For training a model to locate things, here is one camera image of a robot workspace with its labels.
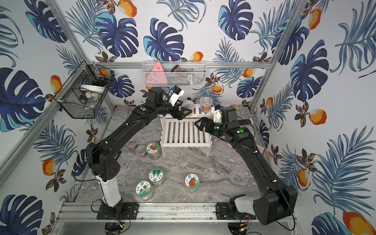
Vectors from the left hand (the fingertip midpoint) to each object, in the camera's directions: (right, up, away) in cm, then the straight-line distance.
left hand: (187, 103), depth 76 cm
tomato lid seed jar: (-20, -27, +11) cm, 35 cm away
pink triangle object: (-18, +19, +13) cm, 29 cm away
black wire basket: (-66, +8, +16) cm, 69 cm away
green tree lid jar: (-16, -39, +2) cm, 42 cm away
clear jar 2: (+1, -1, 0) cm, 2 cm away
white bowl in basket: (-50, +9, +4) cm, 51 cm away
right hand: (+8, -11, -1) cm, 13 cm away
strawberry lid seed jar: (+3, -42, 0) cm, 42 cm away
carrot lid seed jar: (-21, -44, -3) cm, 49 cm away
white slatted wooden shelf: (-6, -16, +14) cm, 22 cm away
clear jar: (+10, 0, +2) cm, 10 cm away
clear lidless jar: (-28, -27, +14) cm, 41 cm away
